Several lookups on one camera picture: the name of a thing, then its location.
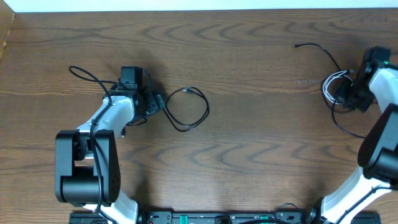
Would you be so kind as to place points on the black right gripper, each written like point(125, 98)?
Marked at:
point(342, 98)

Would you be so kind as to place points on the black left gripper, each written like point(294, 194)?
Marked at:
point(154, 106)

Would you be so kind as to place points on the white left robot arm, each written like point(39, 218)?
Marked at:
point(87, 172)

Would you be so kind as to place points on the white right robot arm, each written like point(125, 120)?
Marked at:
point(376, 173)

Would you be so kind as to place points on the brown cardboard sheet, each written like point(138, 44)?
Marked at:
point(6, 19)

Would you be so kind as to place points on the white back wall board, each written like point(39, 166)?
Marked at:
point(188, 5)

